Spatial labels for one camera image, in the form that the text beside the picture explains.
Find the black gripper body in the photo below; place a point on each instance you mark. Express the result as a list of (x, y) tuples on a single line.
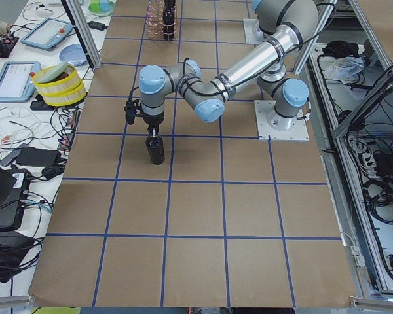
[(154, 122)]

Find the dark wine bottle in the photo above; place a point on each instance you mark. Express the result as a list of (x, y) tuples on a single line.
[(169, 19), (155, 146)]

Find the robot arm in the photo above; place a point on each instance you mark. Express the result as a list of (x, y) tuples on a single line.
[(287, 25), (259, 7)]

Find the yellow bamboo steamer basket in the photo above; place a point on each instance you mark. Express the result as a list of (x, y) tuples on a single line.
[(67, 89)]

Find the dark wine bottle in basket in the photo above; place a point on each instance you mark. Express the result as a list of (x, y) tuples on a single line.
[(169, 19)]

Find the blue plate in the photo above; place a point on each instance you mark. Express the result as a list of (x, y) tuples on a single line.
[(74, 55)]

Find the light green bowl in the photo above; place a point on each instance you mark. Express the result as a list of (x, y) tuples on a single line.
[(50, 73)]

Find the black power adapter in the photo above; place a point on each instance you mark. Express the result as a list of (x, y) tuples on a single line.
[(97, 26)]

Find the black power brick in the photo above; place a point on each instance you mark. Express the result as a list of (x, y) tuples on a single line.
[(37, 157)]

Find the green bowl with blocks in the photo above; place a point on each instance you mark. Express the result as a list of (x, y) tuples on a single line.
[(101, 8)]

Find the upper teach pendant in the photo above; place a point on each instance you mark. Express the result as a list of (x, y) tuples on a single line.
[(49, 33)]

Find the teach pendant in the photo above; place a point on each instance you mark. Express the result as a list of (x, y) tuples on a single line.
[(49, 33), (16, 84)]

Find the lower teach pendant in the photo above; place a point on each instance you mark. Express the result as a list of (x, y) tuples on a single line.
[(16, 84)]

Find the black laptop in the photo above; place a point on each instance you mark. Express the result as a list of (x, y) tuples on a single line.
[(14, 187)]

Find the crumpled white cloth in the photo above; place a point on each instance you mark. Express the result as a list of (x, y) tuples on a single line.
[(345, 70)]

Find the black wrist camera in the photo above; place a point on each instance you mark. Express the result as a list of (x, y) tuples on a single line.
[(132, 111)]

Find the copper wire wine basket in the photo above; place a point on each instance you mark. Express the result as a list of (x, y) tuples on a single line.
[(153, 19)]

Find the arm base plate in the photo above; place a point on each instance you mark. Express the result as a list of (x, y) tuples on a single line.
[(272, 127), (252, 32)]

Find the aluminium frame post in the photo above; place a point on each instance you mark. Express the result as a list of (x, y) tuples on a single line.
[(78, 21)]

